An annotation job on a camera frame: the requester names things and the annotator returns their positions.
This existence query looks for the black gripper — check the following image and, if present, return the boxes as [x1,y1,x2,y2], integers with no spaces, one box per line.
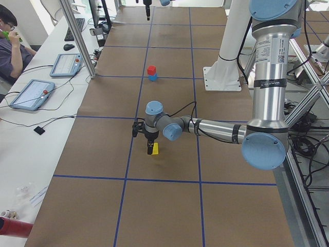
[144,130,159,155]

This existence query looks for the yellow wooden cube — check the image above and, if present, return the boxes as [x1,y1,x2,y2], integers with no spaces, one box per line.
[152,142,159,155]

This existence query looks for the red wooden cube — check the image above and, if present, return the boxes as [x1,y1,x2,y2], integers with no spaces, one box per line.
[147,65,157,76]

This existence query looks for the blue wooden cube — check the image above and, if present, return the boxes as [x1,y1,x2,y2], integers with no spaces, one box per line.
[148,73,158,81]

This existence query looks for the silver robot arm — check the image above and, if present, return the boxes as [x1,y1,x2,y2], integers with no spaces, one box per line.
[133,1,306,170]

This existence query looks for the black computer keyboard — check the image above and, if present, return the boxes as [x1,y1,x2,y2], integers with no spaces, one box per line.
[64,17,86,42]

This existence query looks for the black computer mouse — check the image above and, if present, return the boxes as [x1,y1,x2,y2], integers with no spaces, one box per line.
[63,44,75,51]

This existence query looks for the far blue teach pendant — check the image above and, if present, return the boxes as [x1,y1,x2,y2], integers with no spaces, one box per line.
[49,54,82,78]

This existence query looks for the blue teach pendant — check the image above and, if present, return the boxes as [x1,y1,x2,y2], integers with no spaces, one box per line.
[49,54,82,78]
[9,79,55,111]

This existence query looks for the small black square pad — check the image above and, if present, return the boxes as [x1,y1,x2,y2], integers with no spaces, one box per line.
[33,126,45,135]

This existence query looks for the near blue teach pendant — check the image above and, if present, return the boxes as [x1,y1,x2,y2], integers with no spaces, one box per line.
[9,79,55,111]

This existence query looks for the seated person purple shirt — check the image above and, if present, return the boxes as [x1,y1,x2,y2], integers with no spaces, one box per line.
[1,5,36,84]

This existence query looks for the red fire extinguisher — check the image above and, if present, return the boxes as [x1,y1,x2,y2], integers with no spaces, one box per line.
[1,217,33,238]

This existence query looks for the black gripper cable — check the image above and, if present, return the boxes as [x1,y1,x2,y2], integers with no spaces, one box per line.
[169,101,234,144]

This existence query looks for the aluminium frame post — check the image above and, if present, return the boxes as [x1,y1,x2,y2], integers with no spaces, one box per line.
[59,0,96,79]

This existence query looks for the white camera mast pedestal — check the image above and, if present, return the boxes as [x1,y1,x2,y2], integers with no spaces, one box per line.
[203,0,252,92]

